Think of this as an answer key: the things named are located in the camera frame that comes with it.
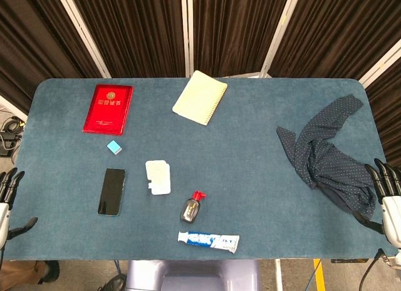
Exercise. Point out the blue table mat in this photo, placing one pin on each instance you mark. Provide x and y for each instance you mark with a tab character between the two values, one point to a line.
250	147

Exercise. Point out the pale yellow spiral notebook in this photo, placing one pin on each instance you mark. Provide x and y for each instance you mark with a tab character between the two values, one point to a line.
197	100

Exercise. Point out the white phone stand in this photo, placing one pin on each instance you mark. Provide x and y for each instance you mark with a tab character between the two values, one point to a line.
158	178

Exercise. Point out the black smartphone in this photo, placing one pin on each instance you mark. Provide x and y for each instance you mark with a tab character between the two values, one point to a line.
111	192

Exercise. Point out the white screen frame post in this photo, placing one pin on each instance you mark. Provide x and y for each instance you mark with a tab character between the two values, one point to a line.
382	65
188	31
279	34
83	31

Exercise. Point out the red certificate book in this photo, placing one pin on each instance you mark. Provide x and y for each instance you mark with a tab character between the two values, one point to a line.
108	115

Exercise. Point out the lavender grey robot base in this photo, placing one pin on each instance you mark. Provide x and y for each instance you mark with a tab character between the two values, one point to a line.
191	275

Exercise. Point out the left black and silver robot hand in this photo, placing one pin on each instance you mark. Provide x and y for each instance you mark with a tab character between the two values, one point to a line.
3	209

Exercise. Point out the black ink bottle red cap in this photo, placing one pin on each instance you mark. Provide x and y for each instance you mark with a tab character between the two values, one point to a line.
189	211

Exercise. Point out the blue and white toothpaste tube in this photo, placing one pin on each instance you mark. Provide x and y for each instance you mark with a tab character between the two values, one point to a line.
206	241

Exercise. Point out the dark brown pleated curtain panel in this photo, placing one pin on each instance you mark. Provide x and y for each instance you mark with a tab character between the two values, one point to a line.
388	115
31	37
338	31
235	28
134	31

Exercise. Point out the small blue and white cube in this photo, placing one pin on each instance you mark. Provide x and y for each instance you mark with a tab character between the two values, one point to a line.
113	147

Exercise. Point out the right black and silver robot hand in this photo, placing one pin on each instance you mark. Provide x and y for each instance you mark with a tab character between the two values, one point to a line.
391	209

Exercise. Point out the navy polka-dot cloth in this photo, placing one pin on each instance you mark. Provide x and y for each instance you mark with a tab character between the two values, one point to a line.
329	166

